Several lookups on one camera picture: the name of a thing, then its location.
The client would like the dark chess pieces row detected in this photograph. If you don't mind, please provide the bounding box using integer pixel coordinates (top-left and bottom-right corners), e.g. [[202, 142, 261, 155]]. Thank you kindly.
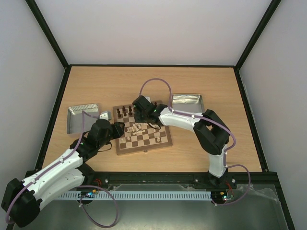
[[115, 105, 134, 118]]

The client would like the silver metal tin lid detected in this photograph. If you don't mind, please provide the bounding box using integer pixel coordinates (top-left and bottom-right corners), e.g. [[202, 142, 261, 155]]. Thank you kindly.
[[67, 103, 99, 135]]

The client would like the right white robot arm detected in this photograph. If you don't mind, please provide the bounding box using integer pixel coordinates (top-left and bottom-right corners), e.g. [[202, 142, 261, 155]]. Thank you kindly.
[[132, 95, 230, 188]]

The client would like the black mounting rail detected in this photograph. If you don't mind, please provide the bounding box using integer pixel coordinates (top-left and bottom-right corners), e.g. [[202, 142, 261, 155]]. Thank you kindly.
[[91, 171, 279, 190]]

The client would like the yellow metal tin box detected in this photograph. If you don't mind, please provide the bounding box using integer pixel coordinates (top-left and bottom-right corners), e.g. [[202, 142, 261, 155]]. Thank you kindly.
[[171, 94, 205, 114]]

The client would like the pile of white pieces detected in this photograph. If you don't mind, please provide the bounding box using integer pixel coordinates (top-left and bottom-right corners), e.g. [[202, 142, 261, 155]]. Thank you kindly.
[[128, 123, 147, 135]]

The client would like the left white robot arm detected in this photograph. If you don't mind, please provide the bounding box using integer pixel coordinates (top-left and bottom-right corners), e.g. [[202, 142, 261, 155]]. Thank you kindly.
[[1, 119, 125, 227]]

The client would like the purple cable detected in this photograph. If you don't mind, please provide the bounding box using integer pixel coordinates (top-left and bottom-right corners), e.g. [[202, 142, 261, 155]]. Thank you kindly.
[[5, 110, 118, 227], [139, 78, 251, 207]]

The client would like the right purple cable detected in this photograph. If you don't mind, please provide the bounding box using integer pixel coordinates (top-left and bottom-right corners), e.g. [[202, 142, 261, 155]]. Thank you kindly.
[[139, 78, 251, 207]]

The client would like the black enclosure frame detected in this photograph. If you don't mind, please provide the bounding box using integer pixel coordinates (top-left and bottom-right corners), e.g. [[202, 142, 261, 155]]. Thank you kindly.
[[4, 0, 298, 230]]

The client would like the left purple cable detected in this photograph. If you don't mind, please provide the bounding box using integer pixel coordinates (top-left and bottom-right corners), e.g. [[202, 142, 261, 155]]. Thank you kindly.
[[5, 110, 118, 227]]

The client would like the light blue cable duct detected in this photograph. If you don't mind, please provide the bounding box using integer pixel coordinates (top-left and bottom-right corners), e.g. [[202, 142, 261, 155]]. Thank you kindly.
[[57, 191, 212, 201]]

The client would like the wooden chess board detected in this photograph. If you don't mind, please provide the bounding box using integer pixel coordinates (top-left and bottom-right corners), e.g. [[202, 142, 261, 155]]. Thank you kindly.
[[113, 105, 173, 155]]

